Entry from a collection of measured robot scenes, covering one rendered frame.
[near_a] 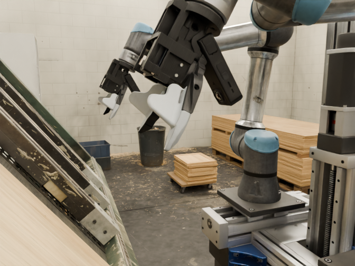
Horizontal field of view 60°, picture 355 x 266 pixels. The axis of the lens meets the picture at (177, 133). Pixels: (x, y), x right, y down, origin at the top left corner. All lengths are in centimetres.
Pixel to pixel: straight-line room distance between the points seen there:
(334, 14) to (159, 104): 39
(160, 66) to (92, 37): 566
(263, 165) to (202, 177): 303
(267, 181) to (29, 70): 392
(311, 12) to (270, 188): 71
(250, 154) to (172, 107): 71
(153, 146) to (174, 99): 478
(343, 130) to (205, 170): 323
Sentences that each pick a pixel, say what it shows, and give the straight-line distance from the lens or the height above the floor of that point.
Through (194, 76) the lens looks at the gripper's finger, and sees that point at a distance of 41.
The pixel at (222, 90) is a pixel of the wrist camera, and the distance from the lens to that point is 47.
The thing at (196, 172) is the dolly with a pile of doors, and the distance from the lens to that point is 401.
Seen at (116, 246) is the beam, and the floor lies 91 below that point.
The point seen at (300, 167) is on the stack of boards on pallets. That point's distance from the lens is 413.
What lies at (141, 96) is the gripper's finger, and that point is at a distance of 50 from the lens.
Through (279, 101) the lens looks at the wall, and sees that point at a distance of 773.
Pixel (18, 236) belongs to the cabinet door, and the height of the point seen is 116.
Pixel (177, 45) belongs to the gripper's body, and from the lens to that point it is 43.
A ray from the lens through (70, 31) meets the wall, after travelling 605.
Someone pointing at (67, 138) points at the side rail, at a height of 106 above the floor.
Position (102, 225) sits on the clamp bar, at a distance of 113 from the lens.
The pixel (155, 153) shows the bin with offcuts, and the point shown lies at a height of 23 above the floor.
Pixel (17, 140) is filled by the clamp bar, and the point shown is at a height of 127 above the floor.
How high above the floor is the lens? 145
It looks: 10 degrees down
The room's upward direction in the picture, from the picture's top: straight up
